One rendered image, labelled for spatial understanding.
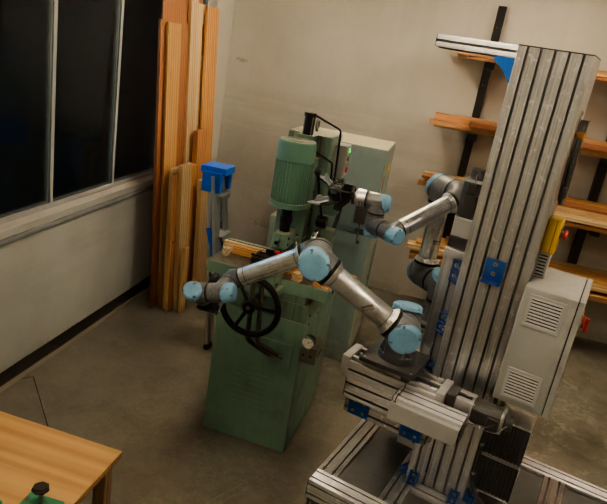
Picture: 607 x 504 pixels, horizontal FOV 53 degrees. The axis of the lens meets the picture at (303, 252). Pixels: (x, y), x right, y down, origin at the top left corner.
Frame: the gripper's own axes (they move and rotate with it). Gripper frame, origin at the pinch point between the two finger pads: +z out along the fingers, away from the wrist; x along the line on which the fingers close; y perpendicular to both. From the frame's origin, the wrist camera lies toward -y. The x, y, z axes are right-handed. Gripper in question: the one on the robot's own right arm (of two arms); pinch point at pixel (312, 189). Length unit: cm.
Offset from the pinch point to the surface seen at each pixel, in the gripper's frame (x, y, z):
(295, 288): 34.9, -28.7, -1.9
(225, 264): 33, -27, 33
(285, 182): -0.6, -0.2, 13.0
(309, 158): -11.5, 6.4, 4.9
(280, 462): 97, -90, -11
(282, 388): 69, -68, -4
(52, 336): 71, -97, 140
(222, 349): 62, -59, 29
